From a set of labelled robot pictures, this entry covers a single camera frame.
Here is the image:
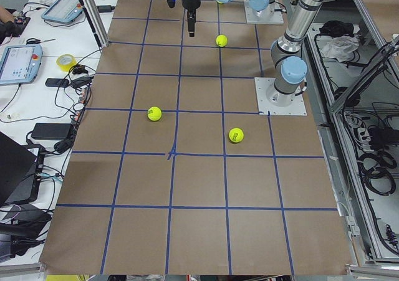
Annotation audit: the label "centre tennis ball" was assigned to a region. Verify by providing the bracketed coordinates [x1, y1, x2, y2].
[147, 106, 162, 121]

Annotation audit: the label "black power adapter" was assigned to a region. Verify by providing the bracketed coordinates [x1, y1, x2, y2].
[31, 123, 72, 140]

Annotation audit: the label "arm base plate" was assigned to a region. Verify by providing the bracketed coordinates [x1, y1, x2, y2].
[254, 77, 307, 116]
[244, 0, 284, 25]

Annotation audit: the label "person at desk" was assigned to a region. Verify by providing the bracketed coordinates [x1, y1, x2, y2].
[1, 6, 18, 43]

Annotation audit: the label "yellow tape roll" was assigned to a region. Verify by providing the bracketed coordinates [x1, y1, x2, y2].
[56, 54, 77, 72]

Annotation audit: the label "near blue teach pendant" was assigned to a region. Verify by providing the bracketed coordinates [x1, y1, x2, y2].
[1, 44, 43, 85]

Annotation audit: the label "tennis ball near base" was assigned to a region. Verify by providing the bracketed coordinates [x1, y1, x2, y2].
[228, 127, 244, 143]

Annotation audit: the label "black laptop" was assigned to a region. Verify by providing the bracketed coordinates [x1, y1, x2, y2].
[1, 133, 44, 206]

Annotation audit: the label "crumpled white cloth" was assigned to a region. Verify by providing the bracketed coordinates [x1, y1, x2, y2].
[320, 36, 360, 62]

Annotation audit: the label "coiled black cables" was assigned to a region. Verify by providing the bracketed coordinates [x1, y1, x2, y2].
[355, 150, 398, 198]

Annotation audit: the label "black phone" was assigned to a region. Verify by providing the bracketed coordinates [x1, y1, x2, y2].
[45, 78, 70, 88]

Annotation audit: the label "tennis ball under gripper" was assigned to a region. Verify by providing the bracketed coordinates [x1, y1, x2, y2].
[216, 34, 228, 47]

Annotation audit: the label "far blue teach pendant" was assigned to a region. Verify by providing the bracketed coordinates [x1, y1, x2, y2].
[41, 0, 83, 24]

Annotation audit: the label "aluminium frame post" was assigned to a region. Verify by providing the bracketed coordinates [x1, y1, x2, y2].
[79, 0, 108, 49]

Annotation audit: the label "blue teach pendant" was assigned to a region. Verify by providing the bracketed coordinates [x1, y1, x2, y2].
[1, 44, 43, 85]
[41, 0, 83, 24]

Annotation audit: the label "black scissors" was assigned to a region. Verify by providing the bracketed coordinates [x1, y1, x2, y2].
[26, 38, 55, 45]

